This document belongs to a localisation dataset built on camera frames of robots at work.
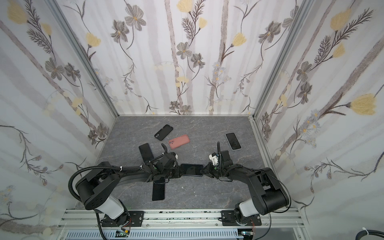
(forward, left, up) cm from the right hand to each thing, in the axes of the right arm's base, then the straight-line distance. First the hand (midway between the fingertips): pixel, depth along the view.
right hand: (197, 168), depth 87 cm
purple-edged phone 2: (-11, +22, -6) cm, 25 cm away
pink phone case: (+22, +13, -6) cm, 26 cm away
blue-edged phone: (+12, +34, -7) cm, 37 cm away
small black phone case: (+31, +25, -9) cm, 41 cm away
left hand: (0, +9, -3) cm, 10 cm away
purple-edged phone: (+25, -26, -7) cm, 37 cm away
